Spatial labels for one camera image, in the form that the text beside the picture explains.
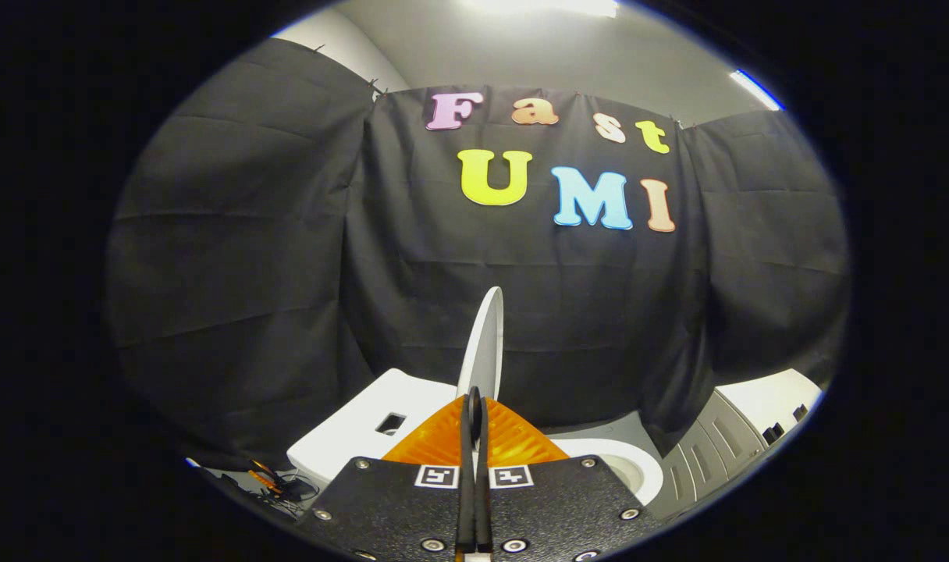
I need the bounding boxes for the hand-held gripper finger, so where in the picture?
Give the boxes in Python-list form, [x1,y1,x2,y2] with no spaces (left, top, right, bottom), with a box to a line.
[295,386,475,562]
[474,388,655,562]

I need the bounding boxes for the orange tool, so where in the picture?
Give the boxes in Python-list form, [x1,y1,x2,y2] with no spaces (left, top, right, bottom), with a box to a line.
[248,459,284,494]

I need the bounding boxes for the grey panelled cabinet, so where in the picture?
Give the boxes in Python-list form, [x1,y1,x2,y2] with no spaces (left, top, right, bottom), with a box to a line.
[646,368,823,520]

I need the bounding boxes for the black backdrop cloth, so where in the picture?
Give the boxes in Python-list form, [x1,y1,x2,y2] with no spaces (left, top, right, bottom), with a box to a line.
[104,37,850,473]

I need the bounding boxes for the large ceiling light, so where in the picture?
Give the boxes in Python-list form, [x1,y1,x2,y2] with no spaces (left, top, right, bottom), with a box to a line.
[459,0,620,18]

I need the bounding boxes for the black cables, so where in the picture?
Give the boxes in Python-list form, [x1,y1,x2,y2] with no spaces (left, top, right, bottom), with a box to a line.
[240,461,319,516]

